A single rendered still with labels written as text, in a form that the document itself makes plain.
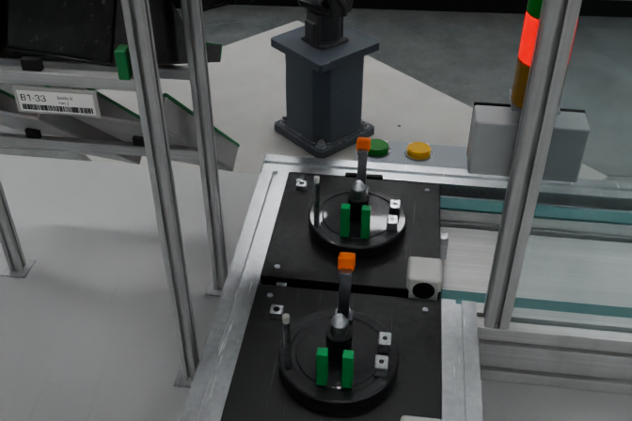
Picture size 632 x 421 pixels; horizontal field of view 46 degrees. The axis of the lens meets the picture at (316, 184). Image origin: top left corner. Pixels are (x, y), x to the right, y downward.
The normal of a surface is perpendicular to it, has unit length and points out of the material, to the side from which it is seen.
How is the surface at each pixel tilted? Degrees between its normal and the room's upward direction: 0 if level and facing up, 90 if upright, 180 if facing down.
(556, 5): 90
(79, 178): 0
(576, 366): 90
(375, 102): 0
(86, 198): 0
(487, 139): 90
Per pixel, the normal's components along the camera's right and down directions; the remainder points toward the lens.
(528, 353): -0.13, 0.59
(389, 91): 0.00, -0.81
